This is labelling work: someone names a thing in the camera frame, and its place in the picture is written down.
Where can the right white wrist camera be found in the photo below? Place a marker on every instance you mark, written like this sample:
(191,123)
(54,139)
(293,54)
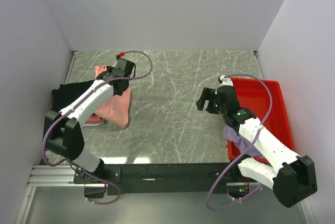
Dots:
(225,81)

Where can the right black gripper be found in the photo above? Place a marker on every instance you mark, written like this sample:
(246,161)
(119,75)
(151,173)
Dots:
(209,94)

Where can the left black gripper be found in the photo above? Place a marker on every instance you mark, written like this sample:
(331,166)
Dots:
(109,69)

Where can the folded black t shirt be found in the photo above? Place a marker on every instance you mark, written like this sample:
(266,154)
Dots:
(68,93)

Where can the red plastic bin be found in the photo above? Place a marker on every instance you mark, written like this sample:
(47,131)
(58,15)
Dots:
(252,95)

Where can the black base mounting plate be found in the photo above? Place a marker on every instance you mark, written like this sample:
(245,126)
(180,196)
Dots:
(160,178)

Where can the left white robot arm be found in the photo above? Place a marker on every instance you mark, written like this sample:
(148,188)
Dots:
(63,129)

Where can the salmon pink t shirt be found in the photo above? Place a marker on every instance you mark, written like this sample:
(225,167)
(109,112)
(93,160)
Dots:
(116,109)

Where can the lavender t shirt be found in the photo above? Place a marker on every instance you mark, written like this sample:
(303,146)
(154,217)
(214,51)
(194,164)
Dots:
(240,142)

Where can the folded pink t shirt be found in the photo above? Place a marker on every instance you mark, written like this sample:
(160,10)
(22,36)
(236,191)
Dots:
(94,120)

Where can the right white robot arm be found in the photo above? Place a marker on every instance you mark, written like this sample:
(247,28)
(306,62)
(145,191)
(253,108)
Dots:
(291,177)

